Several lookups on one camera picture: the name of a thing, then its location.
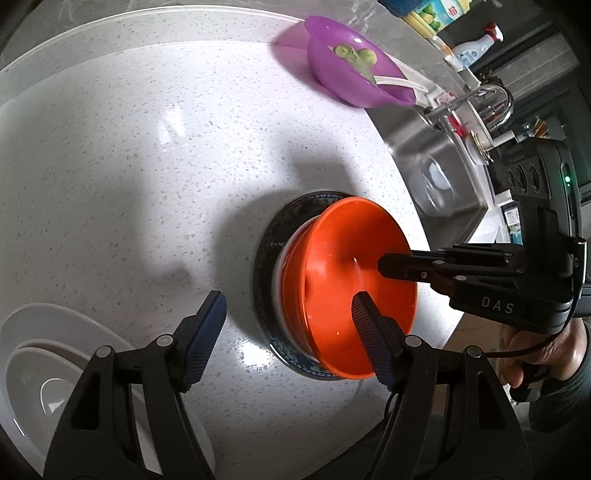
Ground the white orange packet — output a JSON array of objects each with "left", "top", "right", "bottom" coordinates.
[{"left": 427, "top": 34, "right": 455, "bottom": 61}]

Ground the steel faucet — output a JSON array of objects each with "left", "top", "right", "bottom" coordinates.
[{"left": 424, "top": 83, "right": 514, "bottom": 132}]

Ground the red white small object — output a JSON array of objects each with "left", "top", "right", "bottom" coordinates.
[{"left": 431, "top": 92, "right": 468, "bottom": 137}]

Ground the small white dish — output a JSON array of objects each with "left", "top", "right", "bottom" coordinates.
[{"left": 464, "top": 130, "right": 495, "bottom": 166}]

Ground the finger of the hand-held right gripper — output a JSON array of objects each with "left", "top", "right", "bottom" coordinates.
[
  {"left": 428, "top": 273, "right": 578, "bottom": 335},
  {"left": 377, "top": 244, "right": 529, "bottom": 283}
]

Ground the purple plastic basin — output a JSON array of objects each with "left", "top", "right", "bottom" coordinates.
[{"left": 305, "top": 15, "right": 416, "bottom": 108}]

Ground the white spoon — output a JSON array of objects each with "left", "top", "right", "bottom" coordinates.
[{"left": 372, "top": 51, "right": 428, "bottom": 93}]

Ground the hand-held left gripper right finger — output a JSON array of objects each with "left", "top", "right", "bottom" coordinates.
[{"left": 351, "top": 291, "right": 532, "bottom": 480}]

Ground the person's right forearm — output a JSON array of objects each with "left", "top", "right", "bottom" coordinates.
[{"left": 529, "top": 367, "right": 591, "bottom": 435}]

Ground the white bowl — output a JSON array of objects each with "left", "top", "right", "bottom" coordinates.
[{"left": 272, "top": 219, "right": 324, "bottom": 365}]

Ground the large white plate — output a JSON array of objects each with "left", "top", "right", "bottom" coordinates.
[{"left": 0, "top": 302, "right": 215, "bottom": 480}]

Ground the medium white plate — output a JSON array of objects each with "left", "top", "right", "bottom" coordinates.
[{"left": 4, "top": 339, "right": 160, "bottom": 480}]

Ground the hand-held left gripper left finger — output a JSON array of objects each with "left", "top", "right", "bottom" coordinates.
[{"left": 44, "top": 290, "right": 228, "bottom": 480}]

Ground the steel sink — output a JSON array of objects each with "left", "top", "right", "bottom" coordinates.
[{"left": 369, "top": 102, "right": 490, "bottom": 243}]

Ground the orange plastic bowl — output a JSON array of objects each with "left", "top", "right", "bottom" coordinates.
[{"left": 279, "top": 197, "right": 419, "bottom": 380}]

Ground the person's right hand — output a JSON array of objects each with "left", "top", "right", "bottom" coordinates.
[{"left": 500, "top": 318, "right": 591, "bottom": 393}]

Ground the white spray bottle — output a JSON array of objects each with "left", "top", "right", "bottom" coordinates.
[{"left": 450, "top": 23, "right": 504, "bottom": 70}]

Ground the blue patterned ceramic bowl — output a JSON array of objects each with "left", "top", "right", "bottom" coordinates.
[{"left": 252, "top": 190, "right": 370, "bottom": 380}]

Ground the yellow dish soap bottle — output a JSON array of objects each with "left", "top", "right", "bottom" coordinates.
[{"left": 402, "top": 0, "right": 476, "bottom": 38}]

